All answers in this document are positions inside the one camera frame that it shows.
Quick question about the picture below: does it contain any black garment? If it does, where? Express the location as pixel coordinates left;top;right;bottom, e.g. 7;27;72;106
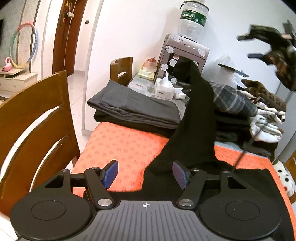
140;58;290;204

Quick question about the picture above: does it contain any dark clothes pile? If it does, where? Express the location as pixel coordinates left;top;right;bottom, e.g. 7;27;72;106
215;109;278;162

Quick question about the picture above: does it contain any folded dark grey clothes stack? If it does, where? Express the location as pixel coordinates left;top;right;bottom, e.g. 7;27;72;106
87;80;181;138

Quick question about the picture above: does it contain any orange patterned table cloth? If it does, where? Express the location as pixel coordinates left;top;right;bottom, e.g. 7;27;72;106
72;122;295;235

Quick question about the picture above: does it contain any brown patterned garment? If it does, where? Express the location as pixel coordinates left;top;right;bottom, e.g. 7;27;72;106
241;79;287;112

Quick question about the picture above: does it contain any grey plaid garment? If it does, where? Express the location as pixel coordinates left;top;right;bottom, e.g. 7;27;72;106
209;81;257;117

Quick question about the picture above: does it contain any white folded garment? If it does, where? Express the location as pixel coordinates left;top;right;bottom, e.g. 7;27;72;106
240;90;285;143

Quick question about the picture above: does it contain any dalmatian spotted cushion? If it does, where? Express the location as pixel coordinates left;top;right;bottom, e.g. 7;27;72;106
273;161;295;197

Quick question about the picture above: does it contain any white tissue box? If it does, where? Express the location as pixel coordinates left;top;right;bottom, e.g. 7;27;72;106
154;72;175;100

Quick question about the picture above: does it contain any clear water bottle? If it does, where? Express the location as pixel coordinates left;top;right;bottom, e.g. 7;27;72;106
178;0;210;42

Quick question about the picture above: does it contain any wooden chair near left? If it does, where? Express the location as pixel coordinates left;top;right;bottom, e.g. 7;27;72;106
1;71;80;216

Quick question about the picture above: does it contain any wooden chair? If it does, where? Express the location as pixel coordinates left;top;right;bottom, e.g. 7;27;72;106
1;71;80;216
110;57;133;86

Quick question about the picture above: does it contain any water dispenser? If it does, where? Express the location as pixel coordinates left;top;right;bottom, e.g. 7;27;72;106
154;34;210;87

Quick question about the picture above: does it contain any wooden chair far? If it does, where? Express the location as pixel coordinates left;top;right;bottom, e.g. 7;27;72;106
110;57;133;86

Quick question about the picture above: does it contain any yellow box with toy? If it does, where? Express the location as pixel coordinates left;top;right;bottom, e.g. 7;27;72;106
138;57;157;80

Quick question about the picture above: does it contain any white cabinet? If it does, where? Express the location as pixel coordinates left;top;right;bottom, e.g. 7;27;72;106
0;68;38;101

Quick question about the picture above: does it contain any pink toy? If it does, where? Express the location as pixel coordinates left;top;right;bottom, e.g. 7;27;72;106
3;57;13;72

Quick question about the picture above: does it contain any colourful hula hoop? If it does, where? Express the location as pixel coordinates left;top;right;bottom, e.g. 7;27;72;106
9;23;39;69

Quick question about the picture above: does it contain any brown wooden door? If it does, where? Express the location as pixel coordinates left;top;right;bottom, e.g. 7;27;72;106
52;0;87;75

